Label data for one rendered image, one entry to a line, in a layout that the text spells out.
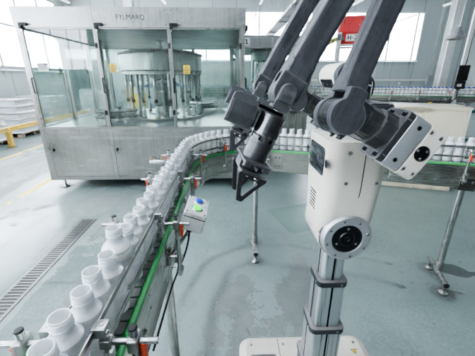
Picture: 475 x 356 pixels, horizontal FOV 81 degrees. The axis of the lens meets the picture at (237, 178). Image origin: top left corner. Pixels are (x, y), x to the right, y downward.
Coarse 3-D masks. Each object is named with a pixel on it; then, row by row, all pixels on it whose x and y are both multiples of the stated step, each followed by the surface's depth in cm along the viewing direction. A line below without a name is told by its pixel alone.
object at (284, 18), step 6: (294, 0) 608; (288, 6) 667; (294, 6) 643; (288, 12) 697; (270, 18) 1163; (282, 18) 772; (288, 18) 772; (276, 24) 853; (282, 24) 853; (270, 30) 967; (276, 30) 966
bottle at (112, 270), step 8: (104, 256) 65; (112, 256) 63; (104, 264) 62; (112, 264) 63; (120, 264) 66; (104, 272) 63; (112, 272) 63; (120, 272) 64; (112, 280) 63; (112, 288) 64; (120, 288) 65; (120, 296) 65; (120, 304) 66; (128, 304) 68
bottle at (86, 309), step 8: (80, 288) 54; (88, 288) 54; (72, 296) 51; (80, 296) 54; (88, 296) 52; (72, 304) 52; (80, 304) 51; (88, 304) 52; (96, 304) 54; (72, 312) 52; (80, 312) 52; (88, 312) 52; (96, 312) 53; (80, 320) 51; (88, 320) 52; (88, 328) 52; (96, 344) 54; (96, 352) 55
